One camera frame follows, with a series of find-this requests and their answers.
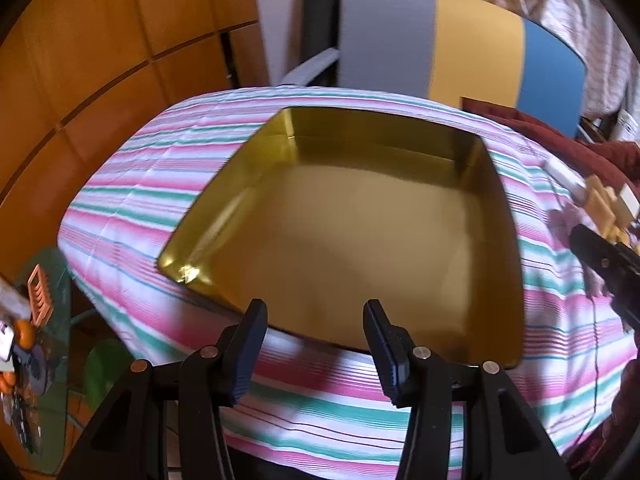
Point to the glass side table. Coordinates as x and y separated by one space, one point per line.
50 410

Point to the wooden wardrobe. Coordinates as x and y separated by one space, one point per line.
100 60

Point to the orange slatted holder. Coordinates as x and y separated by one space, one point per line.
40 295

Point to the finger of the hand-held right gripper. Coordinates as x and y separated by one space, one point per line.
612 270

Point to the green stool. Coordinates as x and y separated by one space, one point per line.
107 365

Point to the orange fruit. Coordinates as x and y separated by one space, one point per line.
22 335

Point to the black upright post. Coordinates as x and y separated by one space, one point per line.
320 15

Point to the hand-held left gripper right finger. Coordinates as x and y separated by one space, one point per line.
387 355

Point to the grey yellow blue chair backrest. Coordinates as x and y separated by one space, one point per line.
475 45

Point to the brown padded jacket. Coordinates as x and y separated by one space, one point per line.
550 135

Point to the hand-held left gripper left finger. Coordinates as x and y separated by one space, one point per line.
244 355

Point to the pale hanging cloth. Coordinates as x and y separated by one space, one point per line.
560 5

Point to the striped bedsheet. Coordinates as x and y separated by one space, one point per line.
150 185

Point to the grey metal tube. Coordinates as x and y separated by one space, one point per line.
307 67

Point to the maroon gold-lined tin container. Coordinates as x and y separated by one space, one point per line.
350 235

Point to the white sponge block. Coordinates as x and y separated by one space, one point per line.
565 175

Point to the tan sponge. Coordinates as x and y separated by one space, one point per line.
596 181
601 210

